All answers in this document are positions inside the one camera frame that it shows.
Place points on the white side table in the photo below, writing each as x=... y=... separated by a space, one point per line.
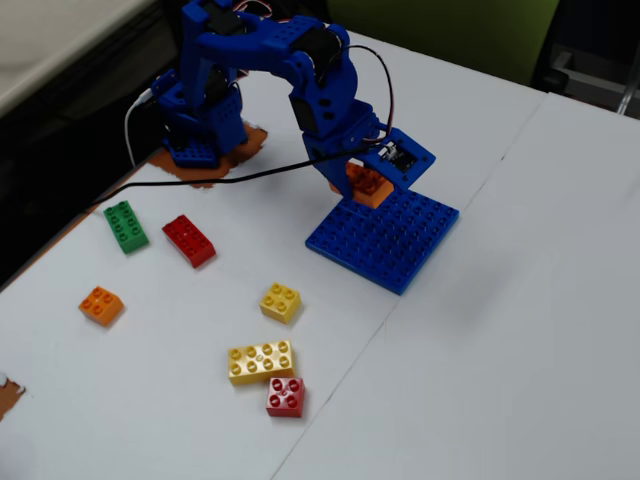
x=45 y=40

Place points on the red 2x2 brick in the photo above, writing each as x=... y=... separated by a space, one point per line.
x=285 y=395

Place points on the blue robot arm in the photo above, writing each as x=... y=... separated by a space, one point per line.
x=192 y=50

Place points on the red 2x4 brick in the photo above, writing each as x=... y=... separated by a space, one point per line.
x=189 y=240

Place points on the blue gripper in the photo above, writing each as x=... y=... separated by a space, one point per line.
x=327 y=167

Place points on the blue 8x8 base plate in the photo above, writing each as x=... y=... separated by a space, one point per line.
x=385 y=240

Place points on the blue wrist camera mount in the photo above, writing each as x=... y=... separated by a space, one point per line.
x=422 y=162

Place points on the green 2x4 brick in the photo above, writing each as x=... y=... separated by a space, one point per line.
x=125 y=225

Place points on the yellow 2x4 brick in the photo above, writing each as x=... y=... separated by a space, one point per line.
x=260 y=360

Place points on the yellow 2x2 brick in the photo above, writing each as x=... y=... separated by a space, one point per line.
x=280 y=300

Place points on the orange 2x4 brick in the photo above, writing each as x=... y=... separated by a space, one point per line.
x=372 y=192

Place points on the green panel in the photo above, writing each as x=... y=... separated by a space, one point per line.
x=450 y=35

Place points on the orange 2x2 brick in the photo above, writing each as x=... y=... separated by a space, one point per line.
x=100 y=302

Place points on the grey metal frame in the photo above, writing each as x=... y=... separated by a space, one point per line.
x=580 y=75

